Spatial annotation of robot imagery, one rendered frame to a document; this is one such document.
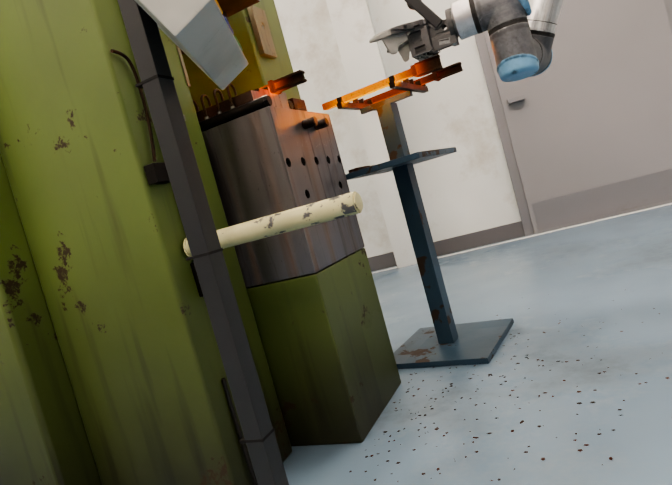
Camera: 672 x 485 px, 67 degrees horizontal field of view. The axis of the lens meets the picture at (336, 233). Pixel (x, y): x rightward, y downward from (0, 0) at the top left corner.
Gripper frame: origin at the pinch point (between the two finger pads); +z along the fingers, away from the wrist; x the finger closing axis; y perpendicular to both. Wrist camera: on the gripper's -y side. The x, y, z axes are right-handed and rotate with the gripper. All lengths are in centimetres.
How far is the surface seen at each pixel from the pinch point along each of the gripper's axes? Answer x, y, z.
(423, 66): 37.7, 1.5, -3.0
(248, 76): 23, -13, 52
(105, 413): -44, 73, 81
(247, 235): -39, 39, 28
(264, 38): 28, -24, 45
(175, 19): -70, 6, 9
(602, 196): 296, 84, -58
